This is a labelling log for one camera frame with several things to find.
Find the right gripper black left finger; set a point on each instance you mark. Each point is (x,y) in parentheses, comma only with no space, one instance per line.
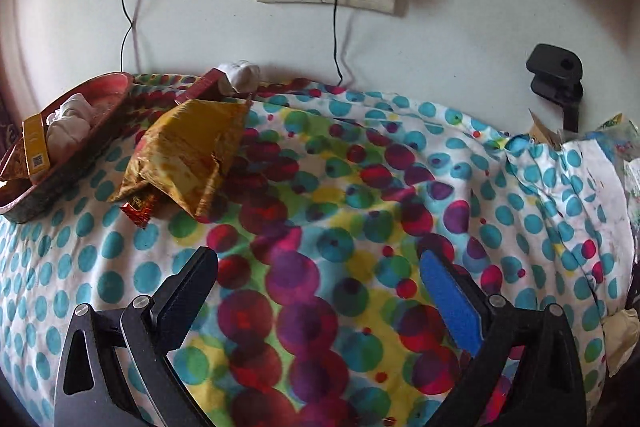
(91,389)

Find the polka dot tablecloth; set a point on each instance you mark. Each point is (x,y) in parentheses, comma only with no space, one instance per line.
(319,316)

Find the yellow snack bag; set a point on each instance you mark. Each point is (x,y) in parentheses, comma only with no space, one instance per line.
(186,154)

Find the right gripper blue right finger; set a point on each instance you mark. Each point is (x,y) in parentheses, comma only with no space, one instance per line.
(547,387)

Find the red round tray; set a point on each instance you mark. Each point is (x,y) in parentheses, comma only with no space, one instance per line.
(23,201)

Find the white sock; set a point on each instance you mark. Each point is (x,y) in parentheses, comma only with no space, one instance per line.
(64,136)
(76,105)
(239,78)

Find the small red white box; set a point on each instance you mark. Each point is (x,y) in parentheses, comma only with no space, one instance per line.
(206,88)

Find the black clamp mount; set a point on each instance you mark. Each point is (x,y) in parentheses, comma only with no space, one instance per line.
(558,79)

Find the red candy wrapper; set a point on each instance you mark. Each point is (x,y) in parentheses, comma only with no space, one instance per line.
(140,206)

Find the plastic bag with papers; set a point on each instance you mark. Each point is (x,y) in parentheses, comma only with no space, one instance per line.
(618,137)

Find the beige cloth at edge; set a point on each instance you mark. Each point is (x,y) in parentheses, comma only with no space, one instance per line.
(621,334)

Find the yellow medicine box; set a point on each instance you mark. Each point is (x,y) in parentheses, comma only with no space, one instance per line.
(35,148)

